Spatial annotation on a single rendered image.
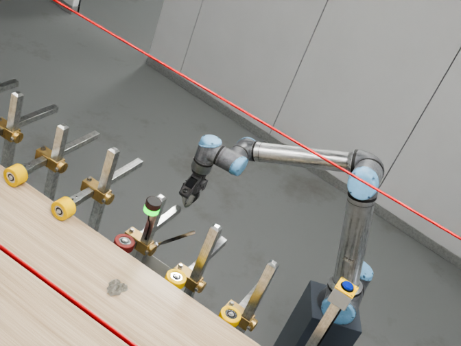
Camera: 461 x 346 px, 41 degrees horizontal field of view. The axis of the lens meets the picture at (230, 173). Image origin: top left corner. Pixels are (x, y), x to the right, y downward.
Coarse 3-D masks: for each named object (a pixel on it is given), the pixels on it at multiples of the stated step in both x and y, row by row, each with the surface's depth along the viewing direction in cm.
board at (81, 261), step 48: (0, 192) 241; (0, 240) 221; (48, 240) 229; (96, 240) 237; (0, 288) 205; (48, 288) 211; (96, 288) 218; (144, 288) 225; (0, 336) 191; (48, 336) 196; (96, 336) 202; (144, 336) 208; (192, 336) 215; (240, 336) 222
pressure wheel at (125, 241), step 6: (120, 234) 243; (126, 234) 244; (114, 240) 241; (120, 240) 241; (126, 240) 241; (132, 240) 242; (120, 246) 238; (126, 246) 239; (132, 246) 240; (126, 252) 240
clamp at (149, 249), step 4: (128, 232) 251; (136, 232) 252; (140, 232) 253; (132, 236) 250; (136, 236) 250; (140, 236) 251; (136, 240) 249; (140, 240) 249; (152, 240) 252; (136, 244) 250; (140, 244) 249; (144, 244) 248; (148, 244) 249; (152, 244) 250; (136, 248) 251; (140, 248) 250; (144, 248) 249; (148, 248) 249; (152, 248) 249; (156, 248) 252; (140, 252) 251; (144, 252) 250; (148, 252) 248; (152, 252) 250
